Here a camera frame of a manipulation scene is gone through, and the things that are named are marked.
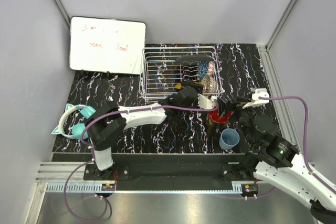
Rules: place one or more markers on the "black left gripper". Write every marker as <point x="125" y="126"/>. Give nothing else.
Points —
<point x="189" y="83"/>

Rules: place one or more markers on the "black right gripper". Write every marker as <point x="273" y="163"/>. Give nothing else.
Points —
<point x="235" y="104"/>

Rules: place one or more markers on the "yellow patterned small plate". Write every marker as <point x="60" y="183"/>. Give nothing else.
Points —
<point x="178" y="86"/>

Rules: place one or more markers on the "red white patterned bowl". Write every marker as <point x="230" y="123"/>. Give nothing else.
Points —
<point x="209" y="84"/>

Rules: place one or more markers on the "light blue plastic cup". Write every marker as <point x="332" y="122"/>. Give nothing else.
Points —
<point x="229" y="138"/>

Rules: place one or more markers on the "white wire dish rack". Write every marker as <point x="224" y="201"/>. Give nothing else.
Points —
<point x="160" y="73"/>

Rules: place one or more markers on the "black floral square plate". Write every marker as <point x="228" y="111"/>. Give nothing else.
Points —
<point x="193" y="58"/>

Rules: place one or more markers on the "red black mug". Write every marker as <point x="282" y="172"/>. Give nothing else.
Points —
<point x="216" y="124"/>

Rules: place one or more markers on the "blue patterned bowl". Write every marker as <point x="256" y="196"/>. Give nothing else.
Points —
<point x="206" y="67"/>

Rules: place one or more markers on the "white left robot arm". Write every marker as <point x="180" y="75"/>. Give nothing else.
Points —
<point x="105" y="126"/>

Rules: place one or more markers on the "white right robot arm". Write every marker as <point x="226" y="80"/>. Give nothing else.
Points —
<point x="278" y="161"/>

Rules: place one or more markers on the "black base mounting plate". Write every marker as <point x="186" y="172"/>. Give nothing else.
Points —
<point x="132" y="170"/>

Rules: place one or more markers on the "teal cat ear headphones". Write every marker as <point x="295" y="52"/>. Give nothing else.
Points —
<point x="75" y="131"/>

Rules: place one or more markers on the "white whiteboard with red writing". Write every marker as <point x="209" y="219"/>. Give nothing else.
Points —
<point x="106" y="45"/>

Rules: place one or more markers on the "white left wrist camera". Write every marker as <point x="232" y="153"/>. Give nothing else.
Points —
<point x="206" y="103"/>

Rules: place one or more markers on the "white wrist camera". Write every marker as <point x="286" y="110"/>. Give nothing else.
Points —
<point x="206" y="103"/>
<point x="259" y="97"/>

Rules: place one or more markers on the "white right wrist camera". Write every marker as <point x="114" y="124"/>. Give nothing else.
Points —
<point x="259" y="97"/>

